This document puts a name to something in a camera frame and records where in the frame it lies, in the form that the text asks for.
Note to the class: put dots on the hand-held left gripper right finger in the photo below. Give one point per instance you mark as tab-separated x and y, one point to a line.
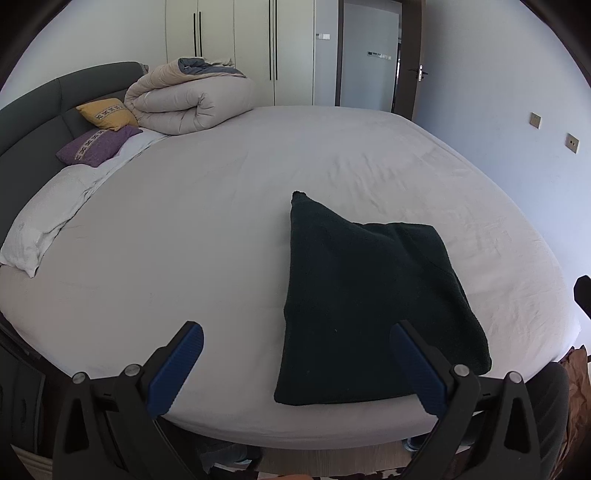
418	369

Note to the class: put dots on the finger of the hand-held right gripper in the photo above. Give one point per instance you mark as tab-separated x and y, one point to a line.
584	293

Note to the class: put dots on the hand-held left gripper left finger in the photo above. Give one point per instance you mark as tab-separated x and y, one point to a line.
178	369

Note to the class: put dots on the dark green sweater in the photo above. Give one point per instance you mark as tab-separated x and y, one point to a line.
369	300

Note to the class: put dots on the light blue shoe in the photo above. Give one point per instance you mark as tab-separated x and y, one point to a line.
412	443

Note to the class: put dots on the brown crumpled cloth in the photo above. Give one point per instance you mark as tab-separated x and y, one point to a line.
577	401

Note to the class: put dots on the person's grey trouser leg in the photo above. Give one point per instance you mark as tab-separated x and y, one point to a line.
549	415

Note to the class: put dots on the bed with white sheet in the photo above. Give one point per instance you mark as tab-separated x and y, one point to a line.
184	230

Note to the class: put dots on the dark bedside cabinet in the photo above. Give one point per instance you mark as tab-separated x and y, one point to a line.
21	397

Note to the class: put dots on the white pillow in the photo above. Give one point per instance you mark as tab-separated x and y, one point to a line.
51	203

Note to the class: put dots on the purple patterned pillow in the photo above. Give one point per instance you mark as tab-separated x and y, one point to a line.
94	145

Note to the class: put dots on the yellow patterned pillow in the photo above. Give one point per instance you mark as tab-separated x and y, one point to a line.
108	114

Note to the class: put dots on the rolled beige duvet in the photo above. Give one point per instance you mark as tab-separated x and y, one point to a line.
184	101

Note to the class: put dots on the dark grey bed headboard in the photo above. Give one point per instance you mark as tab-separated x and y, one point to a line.
37	129

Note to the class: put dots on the dark brown door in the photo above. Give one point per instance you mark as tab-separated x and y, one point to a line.
408	41

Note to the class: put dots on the white wardrobe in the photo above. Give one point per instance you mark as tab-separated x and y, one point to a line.
231	46

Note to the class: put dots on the beige wall socket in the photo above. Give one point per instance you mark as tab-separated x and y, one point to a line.
573	143
535	120

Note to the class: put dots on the dark doorway frame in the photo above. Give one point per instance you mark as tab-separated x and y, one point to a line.
340	55

